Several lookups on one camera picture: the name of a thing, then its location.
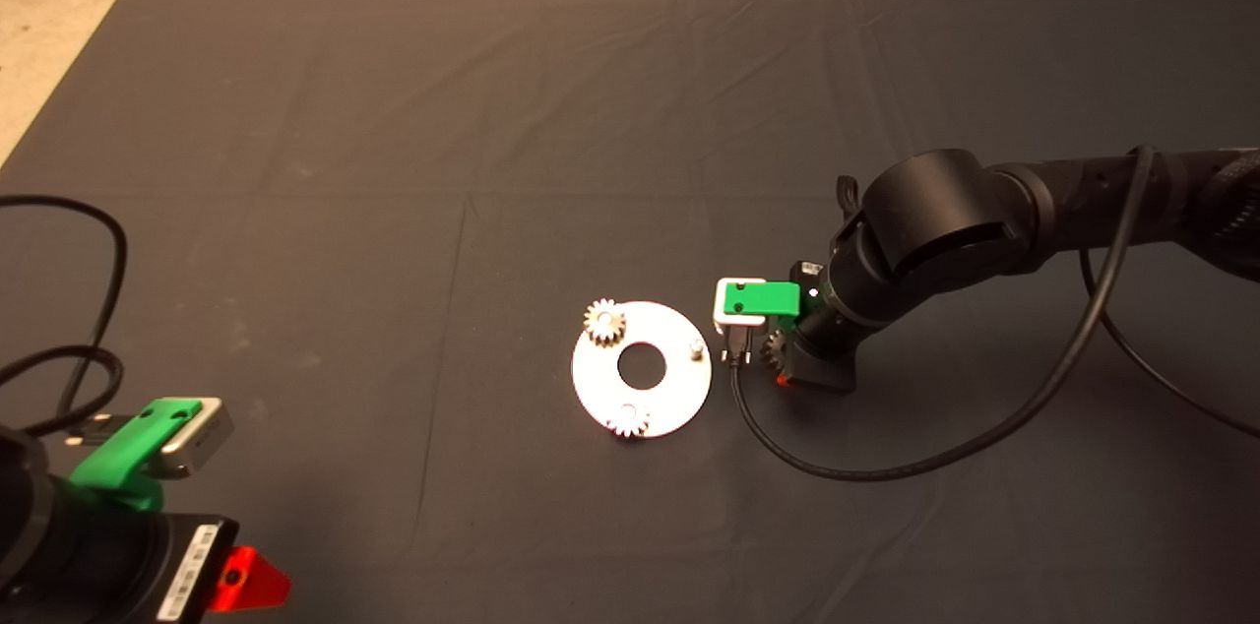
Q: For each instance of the dark grey table cloth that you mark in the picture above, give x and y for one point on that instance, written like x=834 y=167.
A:
x=492 y=112

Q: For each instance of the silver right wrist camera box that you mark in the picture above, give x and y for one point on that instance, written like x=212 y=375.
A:
x=719 y=309

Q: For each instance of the green right camera mount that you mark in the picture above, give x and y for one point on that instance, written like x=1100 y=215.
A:
x=768 y=299

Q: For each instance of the green left camera mount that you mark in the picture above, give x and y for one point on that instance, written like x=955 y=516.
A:
x=118 y=457

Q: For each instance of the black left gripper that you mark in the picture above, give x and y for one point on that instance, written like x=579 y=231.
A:
x=187 y=565

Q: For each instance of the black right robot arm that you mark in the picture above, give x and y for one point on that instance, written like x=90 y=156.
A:
x=945 y=211

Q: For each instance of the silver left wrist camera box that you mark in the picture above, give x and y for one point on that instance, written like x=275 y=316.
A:
x=202 y=437

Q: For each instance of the round metal carrier plate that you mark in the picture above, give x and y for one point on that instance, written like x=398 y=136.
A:
x=679 y=388

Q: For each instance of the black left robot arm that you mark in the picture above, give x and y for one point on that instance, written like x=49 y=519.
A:
x=69 y=555

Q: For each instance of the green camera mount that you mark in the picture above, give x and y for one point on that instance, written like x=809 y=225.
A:
x=768 y=299
x=118 y=457

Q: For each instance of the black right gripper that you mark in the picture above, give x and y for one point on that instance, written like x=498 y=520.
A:
x=827 y=378

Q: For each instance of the small steel planetary gear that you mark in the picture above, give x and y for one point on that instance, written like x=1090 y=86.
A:
x=627 y=424
x=595 y=330
x=773 y=348

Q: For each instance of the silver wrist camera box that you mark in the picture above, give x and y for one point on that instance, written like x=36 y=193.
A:
x=202 y=437
x=719 y=309

